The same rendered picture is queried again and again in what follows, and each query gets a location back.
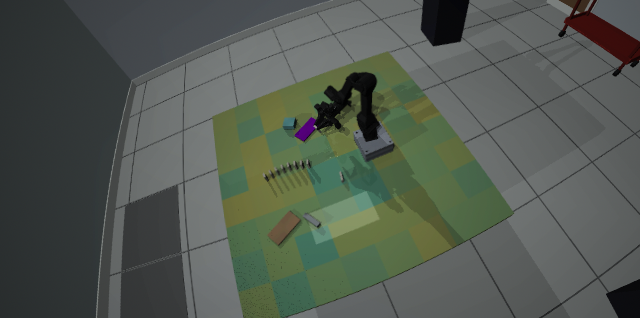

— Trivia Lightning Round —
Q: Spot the tan flat rectangular slab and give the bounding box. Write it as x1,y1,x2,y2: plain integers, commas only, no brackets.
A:
268,211,301,246

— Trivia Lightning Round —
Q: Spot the teal flat block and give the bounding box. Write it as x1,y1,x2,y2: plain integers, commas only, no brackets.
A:
282,117,297,129

